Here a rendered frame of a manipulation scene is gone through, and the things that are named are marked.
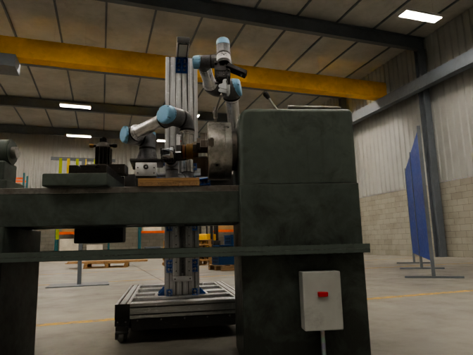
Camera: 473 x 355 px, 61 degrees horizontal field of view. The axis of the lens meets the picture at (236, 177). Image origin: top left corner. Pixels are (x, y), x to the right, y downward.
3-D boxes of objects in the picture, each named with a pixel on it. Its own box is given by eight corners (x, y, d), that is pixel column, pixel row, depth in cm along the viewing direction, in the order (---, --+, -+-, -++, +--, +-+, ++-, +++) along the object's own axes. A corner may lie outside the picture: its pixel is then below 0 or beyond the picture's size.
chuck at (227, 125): (229, 179, 236) (228, 125, 236) (232, 180, 205) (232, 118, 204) (222, 179, 236) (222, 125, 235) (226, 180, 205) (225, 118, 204)
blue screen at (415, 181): (396, 263, 989) (388, 170, 1028) (432, 263, 963) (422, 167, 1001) (405, 277, 607) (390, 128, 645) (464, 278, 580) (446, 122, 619)
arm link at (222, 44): (230, 45, 224) (229, 34, 216) (231, 61, 219) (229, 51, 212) (216, 46, 224) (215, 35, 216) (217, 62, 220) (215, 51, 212)
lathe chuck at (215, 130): (222, 179, 236) (222, 125, 235) (226, 180, 205) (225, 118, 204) (207, 179, 235) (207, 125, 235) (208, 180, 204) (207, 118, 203)
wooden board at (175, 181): (200, 194, 233) (200, 187, 234) (199, 185, 198) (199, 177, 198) (148, 195, 231) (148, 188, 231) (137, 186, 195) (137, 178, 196)
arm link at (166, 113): (135, 148, 282) (188, 124, 249) (117, 144, 271) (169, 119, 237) (134, 132, 285) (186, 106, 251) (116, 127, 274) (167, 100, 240)
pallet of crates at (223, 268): (253, 267, 989) (252, 234, 1002) (269, 268, 919) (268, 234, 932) (208, 269, 936) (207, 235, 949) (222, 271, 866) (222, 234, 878)
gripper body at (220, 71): (214, 85, 212) (214, 67, 217) (230, 85, 213) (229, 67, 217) (215, 76, 205) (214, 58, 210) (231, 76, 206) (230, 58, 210)
